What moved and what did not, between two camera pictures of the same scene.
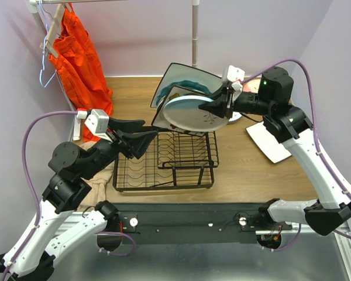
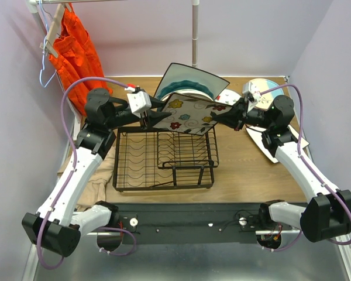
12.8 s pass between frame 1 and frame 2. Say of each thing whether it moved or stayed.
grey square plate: stayed
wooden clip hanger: stayed
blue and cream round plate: moved
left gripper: moved
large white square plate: stayed
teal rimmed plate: stayed
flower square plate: moved
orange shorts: stayed
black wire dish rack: stayed
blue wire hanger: stayed
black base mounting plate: stayed
